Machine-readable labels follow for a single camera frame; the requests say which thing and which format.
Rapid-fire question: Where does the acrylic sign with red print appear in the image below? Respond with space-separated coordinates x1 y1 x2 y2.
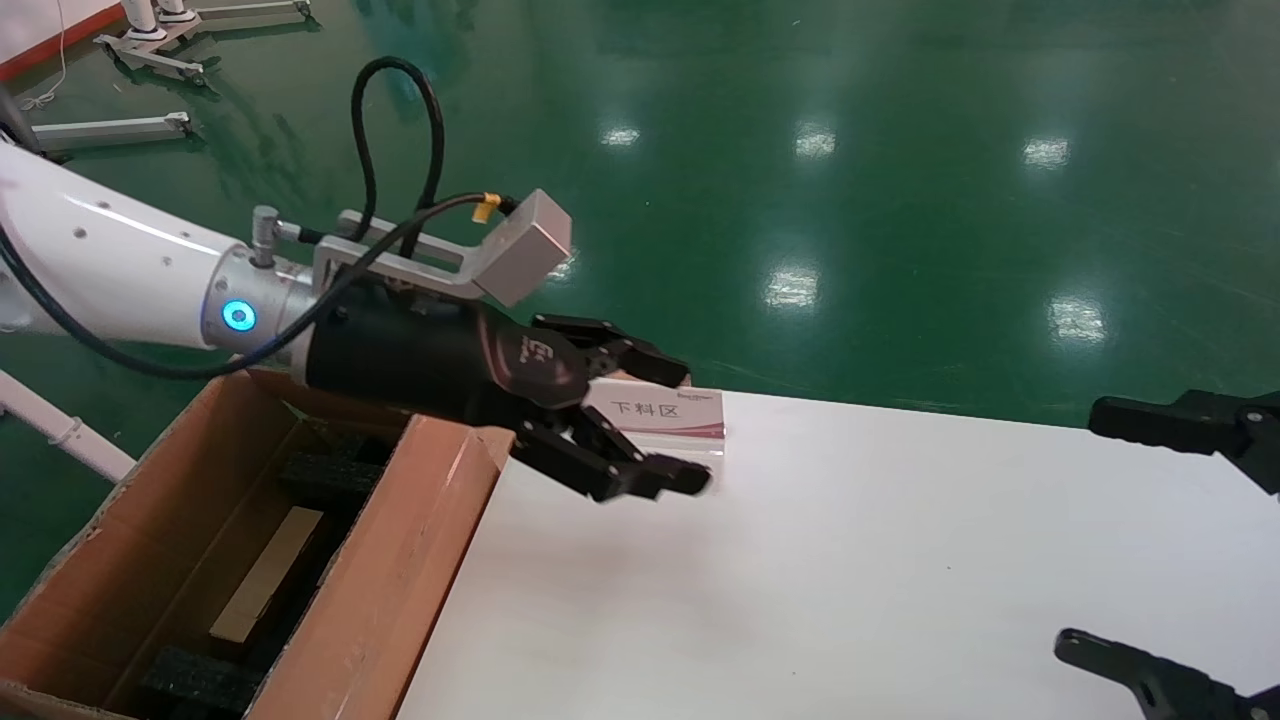
583 378 727 459

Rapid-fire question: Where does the black foam block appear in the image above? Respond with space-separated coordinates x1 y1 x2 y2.
140 645 267 718
278 450 391 507

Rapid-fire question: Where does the silver camera bracket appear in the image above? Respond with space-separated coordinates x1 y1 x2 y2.
312 208 501 298

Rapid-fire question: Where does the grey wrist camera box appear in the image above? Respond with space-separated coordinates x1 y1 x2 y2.
470 188 574 307

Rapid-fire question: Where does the white floor bar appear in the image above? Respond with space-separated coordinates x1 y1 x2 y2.
0 85 194 152

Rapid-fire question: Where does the white tube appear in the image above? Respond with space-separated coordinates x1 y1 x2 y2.
0 370 138 483

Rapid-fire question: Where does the small cardboard box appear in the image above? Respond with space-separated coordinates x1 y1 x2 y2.
208 505 327 644

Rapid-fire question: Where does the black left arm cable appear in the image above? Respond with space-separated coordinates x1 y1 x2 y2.
0 55 521 382

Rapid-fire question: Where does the silver cable connector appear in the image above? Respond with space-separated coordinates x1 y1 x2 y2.
250 205 302 269

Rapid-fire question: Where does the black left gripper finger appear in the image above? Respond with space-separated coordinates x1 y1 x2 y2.
530 314 692 390
514 404 712 502

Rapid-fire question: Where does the white stand base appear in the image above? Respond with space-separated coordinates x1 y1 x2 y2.
95 0 211 87
155 0 313 31

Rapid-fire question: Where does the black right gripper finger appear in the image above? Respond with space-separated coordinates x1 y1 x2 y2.
1052 630 1280 720
1087 392 1280 501

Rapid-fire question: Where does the large cardboard box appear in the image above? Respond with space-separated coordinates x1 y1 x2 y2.
0 368 516 720

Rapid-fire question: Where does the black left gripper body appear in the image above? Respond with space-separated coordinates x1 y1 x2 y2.
303 282 593 429

